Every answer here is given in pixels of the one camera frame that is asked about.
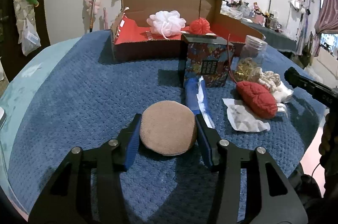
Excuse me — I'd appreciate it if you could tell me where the white cotton wad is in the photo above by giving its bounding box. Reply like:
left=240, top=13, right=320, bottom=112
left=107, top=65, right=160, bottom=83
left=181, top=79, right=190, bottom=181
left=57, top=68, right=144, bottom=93
left=271, top=81, right=293, bottom=103

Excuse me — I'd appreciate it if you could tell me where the cream crocheted item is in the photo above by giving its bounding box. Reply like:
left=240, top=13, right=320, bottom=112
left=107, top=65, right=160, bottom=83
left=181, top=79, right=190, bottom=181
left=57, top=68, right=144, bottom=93
left=256, top=68, right=281, bottom=93

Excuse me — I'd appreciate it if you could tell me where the red knitted pouch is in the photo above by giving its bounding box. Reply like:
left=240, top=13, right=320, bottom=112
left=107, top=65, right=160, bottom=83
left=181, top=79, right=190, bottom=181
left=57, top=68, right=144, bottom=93
left=236, top=81, right=277, bottom=119

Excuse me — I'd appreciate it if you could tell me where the brown round powder puff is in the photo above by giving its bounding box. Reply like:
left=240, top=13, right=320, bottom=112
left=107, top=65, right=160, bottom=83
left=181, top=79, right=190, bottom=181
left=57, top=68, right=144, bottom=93
left=140, top=100, right=196, bottom=156

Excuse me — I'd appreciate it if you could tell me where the blue white tube package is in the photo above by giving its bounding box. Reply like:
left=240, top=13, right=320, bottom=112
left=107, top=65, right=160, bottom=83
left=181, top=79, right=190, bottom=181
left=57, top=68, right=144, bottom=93
left=184, top=76, right=215, bottom=128

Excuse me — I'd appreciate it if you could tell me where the red mesh bath pouf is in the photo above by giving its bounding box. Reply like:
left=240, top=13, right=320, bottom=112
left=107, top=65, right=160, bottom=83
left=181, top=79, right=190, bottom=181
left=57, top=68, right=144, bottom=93
left=189, top=18, right=210, bottom=35

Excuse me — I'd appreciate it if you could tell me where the white mesh bath pouf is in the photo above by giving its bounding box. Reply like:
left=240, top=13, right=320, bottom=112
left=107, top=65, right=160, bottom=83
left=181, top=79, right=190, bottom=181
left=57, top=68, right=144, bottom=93
left=146, top=10, right=186, bottom=40

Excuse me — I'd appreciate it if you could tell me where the pink curtain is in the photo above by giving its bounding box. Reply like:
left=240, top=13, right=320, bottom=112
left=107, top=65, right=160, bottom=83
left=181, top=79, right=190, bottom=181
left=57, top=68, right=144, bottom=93
left=314, top=0, right=338, bottom=36

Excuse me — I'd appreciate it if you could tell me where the dark green tablecloth table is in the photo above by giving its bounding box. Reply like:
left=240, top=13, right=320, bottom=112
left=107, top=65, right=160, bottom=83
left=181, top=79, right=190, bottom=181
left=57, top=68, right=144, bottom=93
left=220, top=3, right=298, bottom=53

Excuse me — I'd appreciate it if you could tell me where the white crumpled paper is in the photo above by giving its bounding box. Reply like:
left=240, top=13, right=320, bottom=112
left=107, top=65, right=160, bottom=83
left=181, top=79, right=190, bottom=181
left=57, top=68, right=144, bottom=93
left=222, top=98, right=288, bottom=133

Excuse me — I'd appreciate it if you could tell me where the clear jar with gold beads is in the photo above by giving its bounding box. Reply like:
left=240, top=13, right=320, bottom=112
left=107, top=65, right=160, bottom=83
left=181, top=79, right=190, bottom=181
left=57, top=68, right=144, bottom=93
left=234, top=35, right=267, bottom=81

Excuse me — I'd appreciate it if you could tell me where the black floral gift box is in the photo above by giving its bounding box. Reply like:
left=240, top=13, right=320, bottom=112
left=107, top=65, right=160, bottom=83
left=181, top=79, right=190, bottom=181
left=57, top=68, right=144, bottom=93
left=178, top=34, right=235, bottom=88

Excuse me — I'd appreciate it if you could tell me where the dark wooden door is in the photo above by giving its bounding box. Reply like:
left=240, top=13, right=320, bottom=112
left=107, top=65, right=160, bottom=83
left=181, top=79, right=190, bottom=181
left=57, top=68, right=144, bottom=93
left=0, top=0, right=52, bottom=82

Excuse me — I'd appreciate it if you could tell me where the clear plastic bag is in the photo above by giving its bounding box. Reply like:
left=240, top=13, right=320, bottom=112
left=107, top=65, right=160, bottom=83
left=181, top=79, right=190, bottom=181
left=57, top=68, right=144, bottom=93
left=21, top=18, right=41, bottom=56

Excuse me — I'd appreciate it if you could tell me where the brown cardboard box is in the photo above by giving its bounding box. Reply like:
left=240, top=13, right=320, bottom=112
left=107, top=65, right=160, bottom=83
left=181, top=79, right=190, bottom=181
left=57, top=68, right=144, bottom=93
left=110, top=0, right=264, bottom=62

